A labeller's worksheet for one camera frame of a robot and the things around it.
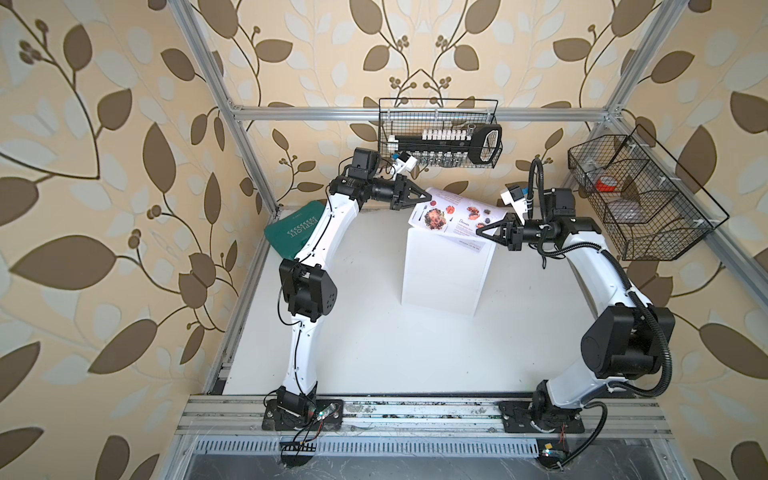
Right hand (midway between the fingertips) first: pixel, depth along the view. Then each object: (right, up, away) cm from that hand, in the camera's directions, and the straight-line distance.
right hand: (477, 233), depth 75 cm
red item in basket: (+37, +13, +5) cm, 40 cm away
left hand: (-14, +9, -1) cm, 17 cm away
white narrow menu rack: (-7, -11, +6) cm, 15 cm away
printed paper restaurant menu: (-5, +4, -2) cm, 7 cm away
